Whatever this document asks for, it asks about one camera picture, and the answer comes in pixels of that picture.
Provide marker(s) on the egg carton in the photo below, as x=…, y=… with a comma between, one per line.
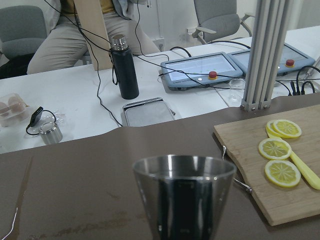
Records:
x=13, y=110

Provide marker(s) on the steel thermos cap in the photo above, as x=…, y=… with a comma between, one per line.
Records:
x=50, y=133

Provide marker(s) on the silver kitchen scale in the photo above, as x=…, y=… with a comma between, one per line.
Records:
x=147, y=112

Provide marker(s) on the teach pendant tablet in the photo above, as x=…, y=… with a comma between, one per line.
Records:
x=291, y=60
x=199, y=71

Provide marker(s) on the aluminium frame post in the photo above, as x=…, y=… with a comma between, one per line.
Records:
x=269, y=33

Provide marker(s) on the middle lemon slice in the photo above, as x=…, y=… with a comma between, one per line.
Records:
x=274, y=149

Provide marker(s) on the yellow plastic knife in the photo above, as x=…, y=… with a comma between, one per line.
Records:
x=312, y=179

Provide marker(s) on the right teach pendant tablet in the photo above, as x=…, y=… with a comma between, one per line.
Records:
x=291, y=60

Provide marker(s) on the steel measuring jigger cup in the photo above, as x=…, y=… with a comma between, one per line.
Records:
x=183, y=195

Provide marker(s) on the seated person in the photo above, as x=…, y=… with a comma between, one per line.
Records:
x=66, y=44

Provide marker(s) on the lemon slice near handle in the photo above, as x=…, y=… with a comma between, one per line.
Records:
x=282, y=173

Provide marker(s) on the bamboo cutting board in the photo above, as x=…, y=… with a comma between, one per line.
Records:
x=278, y=204

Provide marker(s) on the lemon slice under top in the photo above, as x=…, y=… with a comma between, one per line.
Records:
x=270, y=130

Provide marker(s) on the black thermos bottle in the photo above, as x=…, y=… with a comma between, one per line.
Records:
x=125, y=72

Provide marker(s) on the grey office chair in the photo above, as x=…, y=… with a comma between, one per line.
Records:
x=218, y=19

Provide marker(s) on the clear plastic cup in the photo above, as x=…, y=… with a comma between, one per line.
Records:
x=236, y=92

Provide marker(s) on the left teach pendant tablet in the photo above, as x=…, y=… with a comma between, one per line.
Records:
x=199, y=71

